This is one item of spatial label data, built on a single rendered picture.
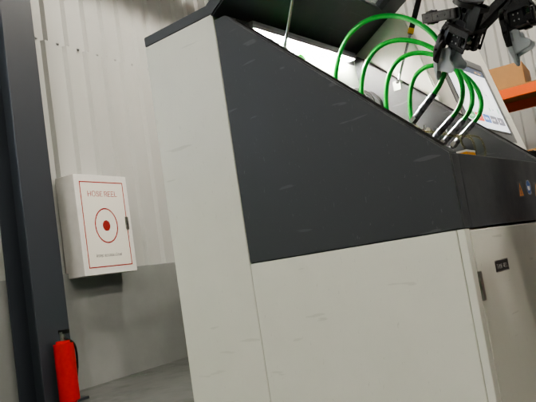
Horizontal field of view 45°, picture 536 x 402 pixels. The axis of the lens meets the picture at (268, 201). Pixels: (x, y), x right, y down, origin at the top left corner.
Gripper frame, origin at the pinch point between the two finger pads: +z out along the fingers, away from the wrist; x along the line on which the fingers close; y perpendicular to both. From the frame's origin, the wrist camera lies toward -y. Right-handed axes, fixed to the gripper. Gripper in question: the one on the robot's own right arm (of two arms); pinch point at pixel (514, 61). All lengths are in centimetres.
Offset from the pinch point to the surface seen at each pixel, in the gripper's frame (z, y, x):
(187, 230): 30, -82, -47
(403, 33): -27, -39, 23
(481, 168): 29.0, -2.9, -31.0
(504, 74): -117, -150, 500
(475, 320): 60, -4, -47
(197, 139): 6, -73, -47
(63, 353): 82, -379, 101
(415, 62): -15.7, -36.9, 23.1
